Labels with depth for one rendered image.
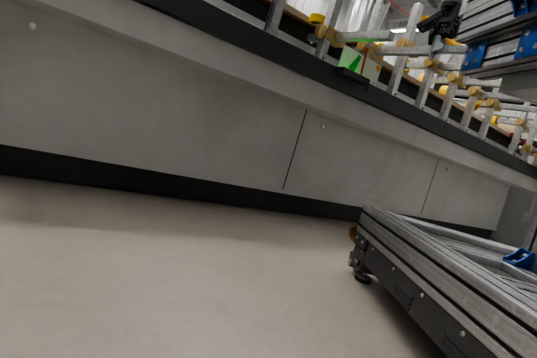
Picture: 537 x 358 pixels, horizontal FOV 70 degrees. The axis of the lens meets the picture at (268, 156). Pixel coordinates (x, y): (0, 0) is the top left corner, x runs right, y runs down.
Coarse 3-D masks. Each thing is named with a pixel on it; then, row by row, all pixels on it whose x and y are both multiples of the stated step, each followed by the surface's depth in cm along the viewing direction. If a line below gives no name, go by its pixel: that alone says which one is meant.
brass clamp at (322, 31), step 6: (318, 30) 151; (324, 30) 149; (330, 30) 151; (336, 30) 153; (318, 36) 152; (324, 36) 150; (330, 36) 152; (330, 42) 155; (336, 42) 154; (342, 42) 156
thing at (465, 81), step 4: (432, 80) 227; (436, 80) 225; (440, 80) 223; (444, 80) 221; (464, 80) 212; (468, 80) 210; (472, 80) 208; (476, 80) 207; (480, 80) 205; (492, 80) 200; (464, 84) 212; (468, 84) 210; (472, 84) 208; (476, 84) 206; (480, 84) 205; (484, 84) 203; (488, 84) 201; (492, 84) 200; (496, 84) 198
